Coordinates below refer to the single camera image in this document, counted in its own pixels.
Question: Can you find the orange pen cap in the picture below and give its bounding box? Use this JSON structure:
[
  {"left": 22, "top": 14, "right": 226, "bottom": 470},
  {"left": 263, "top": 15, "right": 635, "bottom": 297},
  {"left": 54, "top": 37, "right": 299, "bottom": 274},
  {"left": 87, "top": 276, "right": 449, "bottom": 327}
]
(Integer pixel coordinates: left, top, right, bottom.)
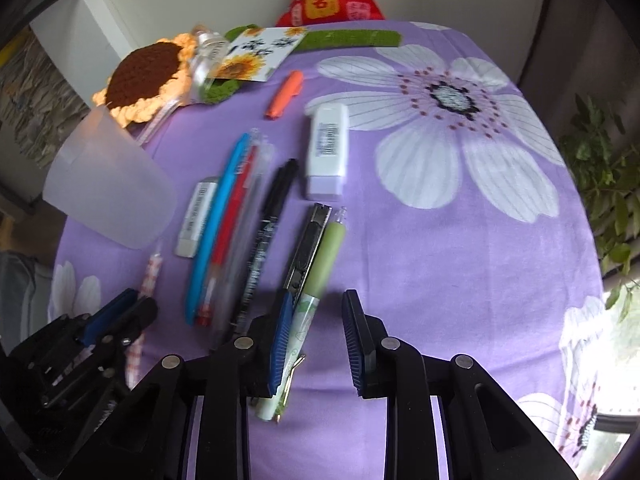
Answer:
[{"left": 265, "top": 70, "right": 304, "bottom": 119}]

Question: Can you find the pink checkered pen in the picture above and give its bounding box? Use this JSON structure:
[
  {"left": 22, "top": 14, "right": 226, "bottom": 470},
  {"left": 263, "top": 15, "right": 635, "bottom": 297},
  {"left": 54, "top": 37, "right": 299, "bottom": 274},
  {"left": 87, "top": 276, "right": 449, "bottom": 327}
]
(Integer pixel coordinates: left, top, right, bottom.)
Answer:
[{"left": 125, "top": 243, "right": 163, "bottom": 390}]

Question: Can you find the purple floral tablecloth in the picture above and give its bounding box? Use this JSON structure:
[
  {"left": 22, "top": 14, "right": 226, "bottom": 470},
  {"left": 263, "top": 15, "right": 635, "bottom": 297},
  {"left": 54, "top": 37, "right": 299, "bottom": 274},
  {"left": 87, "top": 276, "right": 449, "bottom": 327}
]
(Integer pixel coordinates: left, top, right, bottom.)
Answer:
[{"left": 46, "top": 19, "right": 609, "bottom": 480}]

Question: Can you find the green crochet stem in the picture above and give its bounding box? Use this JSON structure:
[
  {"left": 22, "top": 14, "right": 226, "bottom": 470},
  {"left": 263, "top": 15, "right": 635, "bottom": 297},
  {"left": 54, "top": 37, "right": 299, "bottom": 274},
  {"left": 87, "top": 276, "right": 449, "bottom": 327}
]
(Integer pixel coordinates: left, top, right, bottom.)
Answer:
[{"left": 294, "top": 29, "right": 402, "bottom": 52}]

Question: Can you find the blue pen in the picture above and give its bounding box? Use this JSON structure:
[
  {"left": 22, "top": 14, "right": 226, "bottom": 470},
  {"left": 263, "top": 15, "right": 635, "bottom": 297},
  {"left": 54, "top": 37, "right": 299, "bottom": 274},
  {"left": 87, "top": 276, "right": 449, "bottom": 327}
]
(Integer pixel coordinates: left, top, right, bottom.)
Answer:
[{"left": 184, "top": 132, "right": 252, "bottom": 325}]

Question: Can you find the black utility knife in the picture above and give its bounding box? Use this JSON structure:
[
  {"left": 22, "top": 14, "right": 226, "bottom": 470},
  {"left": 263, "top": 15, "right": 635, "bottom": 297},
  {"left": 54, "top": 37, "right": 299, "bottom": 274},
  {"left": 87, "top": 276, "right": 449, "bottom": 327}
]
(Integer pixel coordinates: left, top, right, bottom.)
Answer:
[{"left": 283, "top": 203, "right": 332, "bottom": 304}]

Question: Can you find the green pen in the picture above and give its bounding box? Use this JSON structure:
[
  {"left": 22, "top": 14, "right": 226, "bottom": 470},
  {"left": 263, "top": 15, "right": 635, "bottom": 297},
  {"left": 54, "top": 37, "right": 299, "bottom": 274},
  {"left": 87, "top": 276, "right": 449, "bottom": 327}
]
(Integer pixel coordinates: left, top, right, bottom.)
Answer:
[{"left": 255, "top": 207, "right": 346, "bottom": 422}]

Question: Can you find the black marker pen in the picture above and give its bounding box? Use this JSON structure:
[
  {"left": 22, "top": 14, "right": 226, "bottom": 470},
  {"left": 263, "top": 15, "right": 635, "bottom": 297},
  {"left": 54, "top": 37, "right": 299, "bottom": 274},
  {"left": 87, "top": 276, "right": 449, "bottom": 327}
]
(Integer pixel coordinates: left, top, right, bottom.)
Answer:
[{"left": 230, "top": 158, "right": 299, "bottom": 336}]

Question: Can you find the crochet sunflower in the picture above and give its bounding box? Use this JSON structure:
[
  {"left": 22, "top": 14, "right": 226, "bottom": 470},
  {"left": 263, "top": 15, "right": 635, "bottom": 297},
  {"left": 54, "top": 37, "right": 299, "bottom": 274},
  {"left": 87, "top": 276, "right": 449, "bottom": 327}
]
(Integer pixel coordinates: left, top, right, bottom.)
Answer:
[{"left": 92, "top": 32, "right": 196, "bottom": 128}]

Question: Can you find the red pen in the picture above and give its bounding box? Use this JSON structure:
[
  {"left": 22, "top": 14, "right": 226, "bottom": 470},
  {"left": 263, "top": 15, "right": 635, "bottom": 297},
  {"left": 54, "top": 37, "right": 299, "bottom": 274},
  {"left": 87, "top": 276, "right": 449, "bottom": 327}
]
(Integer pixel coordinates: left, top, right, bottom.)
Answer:
[{"left": 195, "top": 142, "right": 258, "bottom": 326}]

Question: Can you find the stack of papers and books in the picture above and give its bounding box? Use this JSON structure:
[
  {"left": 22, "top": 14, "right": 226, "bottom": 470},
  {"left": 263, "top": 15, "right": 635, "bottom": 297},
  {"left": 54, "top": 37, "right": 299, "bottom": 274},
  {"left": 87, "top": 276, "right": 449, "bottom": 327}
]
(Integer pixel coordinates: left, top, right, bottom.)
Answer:
[{"left": 1, "top": 28, "right": 89, "bottom": 170}]

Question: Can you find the white eraser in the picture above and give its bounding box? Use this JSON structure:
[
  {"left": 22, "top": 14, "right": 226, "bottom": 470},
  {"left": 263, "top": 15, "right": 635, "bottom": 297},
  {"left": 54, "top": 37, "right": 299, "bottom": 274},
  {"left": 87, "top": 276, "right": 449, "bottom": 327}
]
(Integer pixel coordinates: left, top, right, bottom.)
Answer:
[{"left": 175, "top": 177, "right": 219, "bottom": 258}]

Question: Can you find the white correction tape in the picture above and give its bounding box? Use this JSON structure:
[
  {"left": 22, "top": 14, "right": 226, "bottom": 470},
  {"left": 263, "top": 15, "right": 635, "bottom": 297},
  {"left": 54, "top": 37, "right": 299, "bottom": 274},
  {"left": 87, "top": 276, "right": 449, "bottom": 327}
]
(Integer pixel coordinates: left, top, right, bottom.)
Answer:
[{"left": 305, "top": 103, "right": 349, "bottom": 200}]

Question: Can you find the red triangular pouch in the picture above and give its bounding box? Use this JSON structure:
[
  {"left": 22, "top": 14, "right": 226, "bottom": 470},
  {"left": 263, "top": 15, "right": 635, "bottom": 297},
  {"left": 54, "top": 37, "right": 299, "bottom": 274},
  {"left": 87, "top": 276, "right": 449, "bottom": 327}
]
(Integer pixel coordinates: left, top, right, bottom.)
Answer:
[{"left": 277, "top": 0, "right": 384, "bottom": 27}]

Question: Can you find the sunflower greeting card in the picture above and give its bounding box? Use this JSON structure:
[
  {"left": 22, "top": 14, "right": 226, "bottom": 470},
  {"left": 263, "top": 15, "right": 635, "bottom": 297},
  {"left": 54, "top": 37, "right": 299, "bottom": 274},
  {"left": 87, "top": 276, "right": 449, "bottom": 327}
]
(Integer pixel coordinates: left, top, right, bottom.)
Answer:
[{"left": 215, "top": 26, "right": 307, "bottom": 82}]

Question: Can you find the green potted plant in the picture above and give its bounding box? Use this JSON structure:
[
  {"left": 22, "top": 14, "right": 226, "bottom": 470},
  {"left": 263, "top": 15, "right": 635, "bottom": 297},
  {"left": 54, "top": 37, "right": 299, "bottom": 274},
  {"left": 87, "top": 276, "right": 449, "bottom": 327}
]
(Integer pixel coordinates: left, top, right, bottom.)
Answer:
[{"left": 559, "top": 94, "right": 639, "bottom": 321}]

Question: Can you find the translucent plastic cup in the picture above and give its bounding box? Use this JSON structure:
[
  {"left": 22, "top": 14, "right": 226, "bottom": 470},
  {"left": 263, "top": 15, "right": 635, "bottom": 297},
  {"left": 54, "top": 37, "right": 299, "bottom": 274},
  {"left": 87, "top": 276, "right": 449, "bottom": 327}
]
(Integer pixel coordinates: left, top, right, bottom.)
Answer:
[{"left": 42, "top": 106, "right": 177, "bottom": 249}]

